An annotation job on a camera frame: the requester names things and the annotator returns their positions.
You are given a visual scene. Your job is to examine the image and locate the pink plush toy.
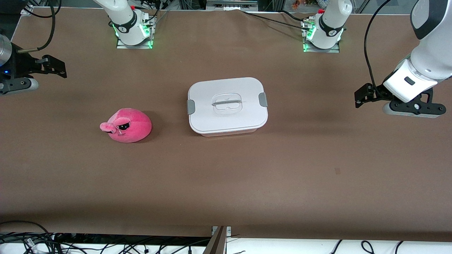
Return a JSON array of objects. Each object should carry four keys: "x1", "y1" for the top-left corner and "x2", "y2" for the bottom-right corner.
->
[{"x1": 100, "y1": 108, "x2": 152, "y2": 144}]

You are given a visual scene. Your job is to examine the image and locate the white box lid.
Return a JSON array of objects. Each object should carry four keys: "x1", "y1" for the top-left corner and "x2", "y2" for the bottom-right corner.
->
[{"x1": 187, "y1": 77, "x2": 268, "y2": 134}]

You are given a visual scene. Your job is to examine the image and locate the colourful background toy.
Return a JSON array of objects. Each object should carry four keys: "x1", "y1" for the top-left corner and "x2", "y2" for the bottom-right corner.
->
[{"x1": 291, "y1": 0, "x2": 317, "y2": 10}]

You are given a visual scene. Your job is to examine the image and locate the pink plastic box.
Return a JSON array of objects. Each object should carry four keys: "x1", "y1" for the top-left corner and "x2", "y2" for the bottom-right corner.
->
[{"x1": 192, "y1": 126, "x2": 259, "y2": 137}]

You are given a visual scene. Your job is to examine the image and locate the brown table cover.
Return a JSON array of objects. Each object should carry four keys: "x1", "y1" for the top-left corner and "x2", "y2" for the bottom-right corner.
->
[{"x1": 0, "y1": 9, "x2": 452, "y2": 242}]

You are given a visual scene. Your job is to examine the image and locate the brown wooden bar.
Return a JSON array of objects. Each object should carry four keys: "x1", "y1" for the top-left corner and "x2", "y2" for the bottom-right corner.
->
[{"x1": 204, "y1": 226, "x2": 227, "y2": 254}]

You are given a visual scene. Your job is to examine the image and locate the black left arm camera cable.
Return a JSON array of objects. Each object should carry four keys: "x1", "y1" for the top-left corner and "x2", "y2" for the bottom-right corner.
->
[{"x1": 364, "y1": 0, "x2": 392, "y2": 99}]

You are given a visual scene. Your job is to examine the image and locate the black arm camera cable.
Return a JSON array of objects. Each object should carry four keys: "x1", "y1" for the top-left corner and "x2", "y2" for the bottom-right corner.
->
[
  {"x1": 17, "y1": 0, "x2": 62, "y2": 53},
  {"x1": 364, "y1": 0, "x2": 392, "y2": 99}
]

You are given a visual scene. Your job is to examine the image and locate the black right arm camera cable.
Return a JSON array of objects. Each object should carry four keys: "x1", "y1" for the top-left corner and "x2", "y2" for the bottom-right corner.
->
[{"x1": 17, "y1": 0, "x2": 62, "y2": 53}]

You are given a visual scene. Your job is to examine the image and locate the left arm aluminium base plate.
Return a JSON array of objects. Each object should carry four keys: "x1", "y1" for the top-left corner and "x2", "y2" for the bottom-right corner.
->
[{"x1": 302, "y1": 18, "x2": 340, "y2": 53}]

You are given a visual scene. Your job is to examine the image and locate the right arm aluminium base plate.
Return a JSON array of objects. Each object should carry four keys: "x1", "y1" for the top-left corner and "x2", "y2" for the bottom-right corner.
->
[{"x1": 117, "y1": 14, "x2": 156, "y2": 49}]

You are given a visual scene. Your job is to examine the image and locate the black cable to arm base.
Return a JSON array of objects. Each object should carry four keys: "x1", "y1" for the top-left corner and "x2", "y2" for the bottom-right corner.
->
[
  {"x1": 268, "y1": 17, "x2": 313, "y2": 32},
  {"x1": 241, "y1": 10, "x2": 308, "y2": 25}
]

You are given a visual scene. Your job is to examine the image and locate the black base connector cables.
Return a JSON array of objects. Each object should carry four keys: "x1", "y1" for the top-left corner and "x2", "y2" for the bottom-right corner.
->
[{"x1": 134, "y1": 0, "x2": 170, "y2": 22}]

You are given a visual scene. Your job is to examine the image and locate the black looped cable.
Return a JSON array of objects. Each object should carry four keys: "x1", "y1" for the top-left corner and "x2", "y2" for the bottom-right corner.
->
[{"x1": 0, "y1": 220, "x2": 53, "y2": 254}]

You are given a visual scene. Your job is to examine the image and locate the aluminium frame rail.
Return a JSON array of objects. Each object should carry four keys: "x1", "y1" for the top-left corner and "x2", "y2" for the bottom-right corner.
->
[{"x1": 207, "y1": 0, "x2": 258, "y2": 10}]

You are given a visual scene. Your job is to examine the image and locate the small metal bracket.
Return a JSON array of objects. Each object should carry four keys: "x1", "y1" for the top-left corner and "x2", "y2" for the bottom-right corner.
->
[{"x1": 212, "y1": 226, "x2": 232, "y2": 239}]

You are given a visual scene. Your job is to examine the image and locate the black cable tangle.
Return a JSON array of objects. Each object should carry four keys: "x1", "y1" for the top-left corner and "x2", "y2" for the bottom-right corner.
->
[{"x1": 53, "y1": 236, "x2": 212, "y2": 254}]

